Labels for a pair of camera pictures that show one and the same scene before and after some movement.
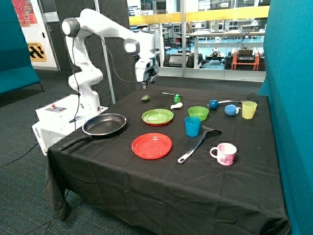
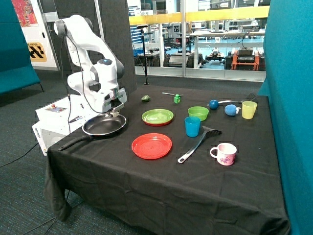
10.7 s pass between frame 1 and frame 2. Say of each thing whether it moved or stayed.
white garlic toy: moved
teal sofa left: stayed
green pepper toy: stayed
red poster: stayed
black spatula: stayed
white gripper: moved
